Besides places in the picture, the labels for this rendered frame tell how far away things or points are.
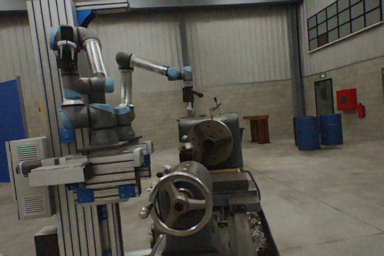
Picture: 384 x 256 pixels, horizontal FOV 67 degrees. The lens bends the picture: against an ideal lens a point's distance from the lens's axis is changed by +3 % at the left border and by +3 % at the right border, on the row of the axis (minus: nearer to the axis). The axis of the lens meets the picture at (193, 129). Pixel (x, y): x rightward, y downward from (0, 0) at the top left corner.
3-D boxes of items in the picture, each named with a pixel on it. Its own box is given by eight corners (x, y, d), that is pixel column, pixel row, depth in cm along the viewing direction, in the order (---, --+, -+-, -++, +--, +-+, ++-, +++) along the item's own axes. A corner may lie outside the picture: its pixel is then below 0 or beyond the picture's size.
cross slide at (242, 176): (163, 186, 147) (162, 178, 147) (246, 180, 142) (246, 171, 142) (155, 196, 130) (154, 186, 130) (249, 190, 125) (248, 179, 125)
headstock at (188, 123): (189, 159, 270) (184, 118, 268) (239, 154, 264) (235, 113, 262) (179, 172, 211) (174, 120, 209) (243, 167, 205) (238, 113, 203)
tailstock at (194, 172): (171, 244, 94) (162, 156, 93) (231, 241, 92) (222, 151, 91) (146, 307, 65) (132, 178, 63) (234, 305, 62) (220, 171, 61)
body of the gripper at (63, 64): (78, 67, 111) (78, 72, 122) (78, 45, 111) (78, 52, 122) (55, 65, 108) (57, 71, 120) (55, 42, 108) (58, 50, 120)
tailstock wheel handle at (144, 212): (147, 208, 66) (146, 199, 66) (156, 208, 65) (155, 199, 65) (137, 221, 58) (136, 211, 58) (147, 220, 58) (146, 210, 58)
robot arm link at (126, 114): (112, 125, 205) (110, 106, 204) (118, 124, 218) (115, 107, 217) (129, 123, 204) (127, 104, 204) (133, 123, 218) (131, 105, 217)
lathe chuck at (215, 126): (186, 161, 203) (190, 117, 201) (230, 165, 200) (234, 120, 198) (184, 163, 194) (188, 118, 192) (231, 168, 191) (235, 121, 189)
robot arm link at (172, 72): (114, 45, 203) (180, 66, 203) (118, 48, 214) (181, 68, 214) (109, 61, 203) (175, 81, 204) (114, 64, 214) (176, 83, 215)
